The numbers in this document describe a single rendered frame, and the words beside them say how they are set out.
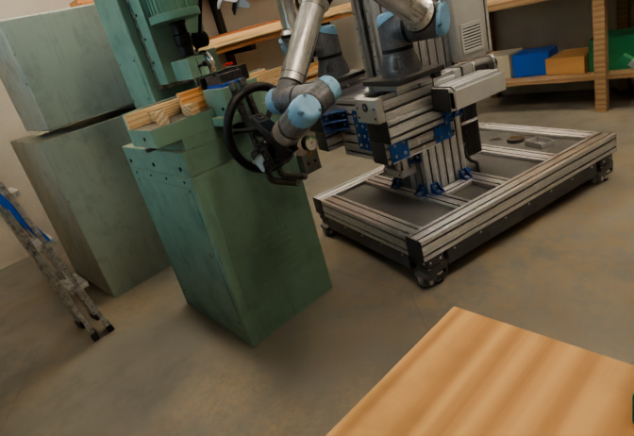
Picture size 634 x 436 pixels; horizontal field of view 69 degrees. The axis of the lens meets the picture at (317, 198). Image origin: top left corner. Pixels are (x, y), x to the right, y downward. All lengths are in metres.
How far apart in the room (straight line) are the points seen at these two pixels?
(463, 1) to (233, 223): 1.32
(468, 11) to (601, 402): 1.72
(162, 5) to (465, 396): 1.43
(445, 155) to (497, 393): 1.56
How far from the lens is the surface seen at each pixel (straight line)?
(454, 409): 0.77
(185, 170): 1.60
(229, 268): 1.73
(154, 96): 1.91
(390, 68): 1.79
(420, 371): 0.83
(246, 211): 1.71
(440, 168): 2.21
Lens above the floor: 1.10
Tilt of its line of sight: 21 degrees down
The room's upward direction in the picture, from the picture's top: 15 degrees counter-clockwise
